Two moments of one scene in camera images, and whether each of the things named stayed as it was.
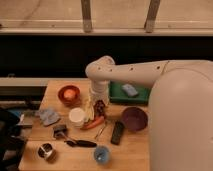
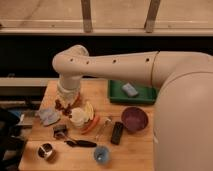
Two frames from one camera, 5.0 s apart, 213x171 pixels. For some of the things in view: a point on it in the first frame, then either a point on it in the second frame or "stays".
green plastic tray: [118, 95] stays
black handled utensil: [82, 143] stays
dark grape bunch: [99, 108] → [66, 110]
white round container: [77, 117] stays
